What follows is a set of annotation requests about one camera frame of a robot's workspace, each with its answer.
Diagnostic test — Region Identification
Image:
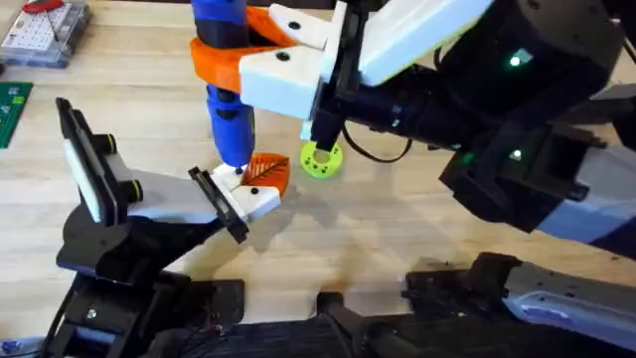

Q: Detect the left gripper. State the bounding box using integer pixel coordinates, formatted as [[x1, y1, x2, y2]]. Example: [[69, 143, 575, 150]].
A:
[[56, 132, 292, 285]]

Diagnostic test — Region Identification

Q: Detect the blue electric screwdriver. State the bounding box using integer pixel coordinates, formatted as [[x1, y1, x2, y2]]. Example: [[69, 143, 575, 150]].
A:
[[190, 0, 257, 171]]

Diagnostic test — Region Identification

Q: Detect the green disc with holes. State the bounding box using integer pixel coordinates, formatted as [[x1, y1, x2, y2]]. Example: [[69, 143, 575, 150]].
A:
[[299, 139, 345, 180]]

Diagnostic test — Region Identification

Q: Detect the black upright wrist plate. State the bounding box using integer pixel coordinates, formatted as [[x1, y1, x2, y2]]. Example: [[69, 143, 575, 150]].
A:
[[55, 96, 123, 226]]

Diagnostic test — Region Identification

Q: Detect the green board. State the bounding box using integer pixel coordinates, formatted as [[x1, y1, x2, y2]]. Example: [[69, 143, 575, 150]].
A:
[[0, 82, 35, 150]]

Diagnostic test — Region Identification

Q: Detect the clear plastic tool box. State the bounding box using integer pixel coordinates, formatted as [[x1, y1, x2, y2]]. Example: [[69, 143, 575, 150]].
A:
[[0, 0, 92, 70]]

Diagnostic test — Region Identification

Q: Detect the black cable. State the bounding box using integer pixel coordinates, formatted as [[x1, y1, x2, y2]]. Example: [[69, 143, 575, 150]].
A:
[[341, 122, 414, 164]]

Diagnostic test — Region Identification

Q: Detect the black rail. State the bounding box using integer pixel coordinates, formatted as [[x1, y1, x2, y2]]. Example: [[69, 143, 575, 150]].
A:
[[148, 291, 636, 358]]

